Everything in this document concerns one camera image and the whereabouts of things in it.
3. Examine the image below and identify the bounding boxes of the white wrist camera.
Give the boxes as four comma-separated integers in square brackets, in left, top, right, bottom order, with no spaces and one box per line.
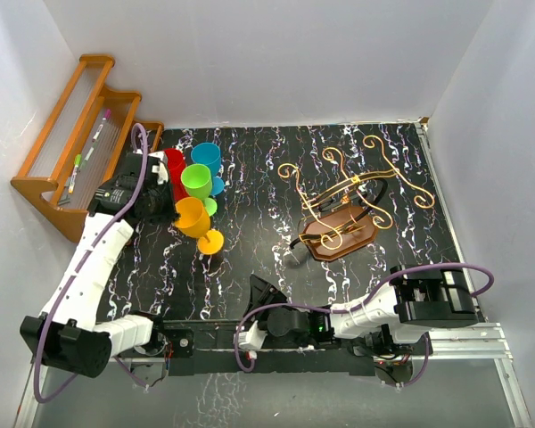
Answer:
[237,321,267,351]
[149,151,169,185]

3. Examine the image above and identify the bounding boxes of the purple capped marker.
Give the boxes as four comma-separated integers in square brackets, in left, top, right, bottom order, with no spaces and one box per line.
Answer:
[92,109,111,144]

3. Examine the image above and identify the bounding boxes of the orange yellow wine glass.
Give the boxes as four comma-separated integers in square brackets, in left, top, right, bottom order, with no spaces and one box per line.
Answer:
[174,197,225,255]

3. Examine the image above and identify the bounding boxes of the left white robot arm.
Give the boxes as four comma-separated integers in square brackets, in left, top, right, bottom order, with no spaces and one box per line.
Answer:
[20,151,177,378]

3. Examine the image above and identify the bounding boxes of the green capped marker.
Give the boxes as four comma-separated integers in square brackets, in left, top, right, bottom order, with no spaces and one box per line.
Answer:
[68,153,82,194]

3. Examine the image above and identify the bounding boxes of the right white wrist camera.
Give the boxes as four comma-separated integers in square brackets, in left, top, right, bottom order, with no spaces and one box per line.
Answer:
[237,321,267,351]

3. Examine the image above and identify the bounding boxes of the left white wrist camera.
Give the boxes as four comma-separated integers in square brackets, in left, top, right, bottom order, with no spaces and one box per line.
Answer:
[149,151,169,185]

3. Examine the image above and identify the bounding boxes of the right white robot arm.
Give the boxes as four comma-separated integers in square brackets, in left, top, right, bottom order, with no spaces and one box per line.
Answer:
[235,262,478,354]

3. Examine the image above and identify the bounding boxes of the gold wire wine glass rack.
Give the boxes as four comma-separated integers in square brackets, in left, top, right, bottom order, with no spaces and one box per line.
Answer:
[277,135,435,262]

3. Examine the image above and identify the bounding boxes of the wooden tiered shelf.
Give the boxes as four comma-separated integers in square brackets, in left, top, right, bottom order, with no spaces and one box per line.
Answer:
[11,53,142,243]

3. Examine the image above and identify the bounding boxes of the blue wine glass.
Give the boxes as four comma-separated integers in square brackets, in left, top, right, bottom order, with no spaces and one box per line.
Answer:
[191,142,225,196]

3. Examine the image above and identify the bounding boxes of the red wine glass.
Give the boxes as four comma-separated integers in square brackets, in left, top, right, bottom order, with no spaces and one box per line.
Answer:
[164,148,188,202]

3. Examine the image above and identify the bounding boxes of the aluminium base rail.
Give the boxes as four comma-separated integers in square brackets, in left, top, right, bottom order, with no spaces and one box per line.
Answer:
[15,319,531,427]

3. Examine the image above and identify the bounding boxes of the green wine glass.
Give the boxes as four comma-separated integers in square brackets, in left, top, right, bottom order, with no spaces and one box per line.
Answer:
[181,163,218,217]

